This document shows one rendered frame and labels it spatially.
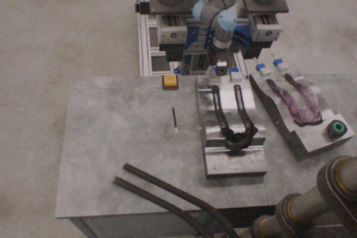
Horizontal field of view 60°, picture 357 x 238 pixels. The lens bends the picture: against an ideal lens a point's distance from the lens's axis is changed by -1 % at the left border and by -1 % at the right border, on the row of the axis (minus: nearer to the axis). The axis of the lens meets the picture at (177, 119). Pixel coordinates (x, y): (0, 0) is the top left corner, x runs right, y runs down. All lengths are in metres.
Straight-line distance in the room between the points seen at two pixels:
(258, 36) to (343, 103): 0.57
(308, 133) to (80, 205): 1.03
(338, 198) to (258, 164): 0.76
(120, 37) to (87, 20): 0.38
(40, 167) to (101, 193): 1.07
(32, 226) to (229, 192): 1.35
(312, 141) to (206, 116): 0.48
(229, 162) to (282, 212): 0.53
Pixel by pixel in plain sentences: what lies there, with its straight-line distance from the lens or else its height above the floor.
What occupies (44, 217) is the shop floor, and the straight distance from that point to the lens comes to 2.25.
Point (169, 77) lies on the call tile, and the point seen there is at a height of 0.84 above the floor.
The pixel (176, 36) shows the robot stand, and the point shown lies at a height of 0.95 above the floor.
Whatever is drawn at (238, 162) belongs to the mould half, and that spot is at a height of 0.86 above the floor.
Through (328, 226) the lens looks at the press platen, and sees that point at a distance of 0.92.
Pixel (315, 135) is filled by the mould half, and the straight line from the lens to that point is 1.50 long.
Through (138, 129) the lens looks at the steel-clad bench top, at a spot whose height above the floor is 0.80.
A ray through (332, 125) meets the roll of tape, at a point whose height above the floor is 0.95.
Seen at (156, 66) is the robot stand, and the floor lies 0.21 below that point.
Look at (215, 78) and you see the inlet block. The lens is 1.51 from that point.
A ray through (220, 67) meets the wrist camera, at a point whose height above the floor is 1.05.
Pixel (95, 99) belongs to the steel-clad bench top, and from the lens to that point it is 1.57.
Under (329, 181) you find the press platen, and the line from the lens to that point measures 0.67.
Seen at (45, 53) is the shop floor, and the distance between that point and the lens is 2.95.
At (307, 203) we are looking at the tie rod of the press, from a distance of 0.79.
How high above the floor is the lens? 2.08
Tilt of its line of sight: 59 degrees down
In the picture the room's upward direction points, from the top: 8 degrees clockwise
